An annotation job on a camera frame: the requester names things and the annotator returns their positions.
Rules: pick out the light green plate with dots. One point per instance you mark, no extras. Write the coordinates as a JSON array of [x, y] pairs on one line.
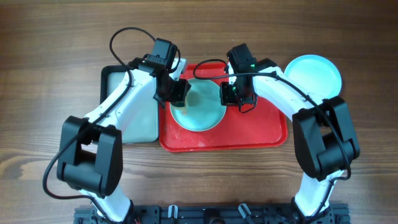
[[204, 107]]

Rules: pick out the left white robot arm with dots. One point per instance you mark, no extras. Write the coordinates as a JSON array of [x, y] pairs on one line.
[[90, 159]]

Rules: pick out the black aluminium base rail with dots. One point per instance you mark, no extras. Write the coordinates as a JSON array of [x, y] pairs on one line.
[[268, 213]]

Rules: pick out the red plastic tray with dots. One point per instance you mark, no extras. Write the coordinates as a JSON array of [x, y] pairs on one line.
[[262, 126]]

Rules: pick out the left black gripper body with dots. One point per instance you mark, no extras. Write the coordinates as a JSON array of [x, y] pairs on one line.
[[180, 91]]

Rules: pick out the light blue plate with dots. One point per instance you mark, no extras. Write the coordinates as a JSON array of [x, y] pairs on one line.
[[315, 73]]

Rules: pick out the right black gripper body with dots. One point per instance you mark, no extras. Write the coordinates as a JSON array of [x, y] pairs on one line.
[[229, 94]]

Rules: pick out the green yellow sponge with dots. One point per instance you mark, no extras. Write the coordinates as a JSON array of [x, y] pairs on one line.
[[181, 107]]

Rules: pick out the dark grey metal tray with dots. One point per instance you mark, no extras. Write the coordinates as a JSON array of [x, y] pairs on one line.
[[144, 127]]

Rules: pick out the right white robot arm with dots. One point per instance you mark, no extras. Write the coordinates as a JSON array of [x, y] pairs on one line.
[[324, 137]]

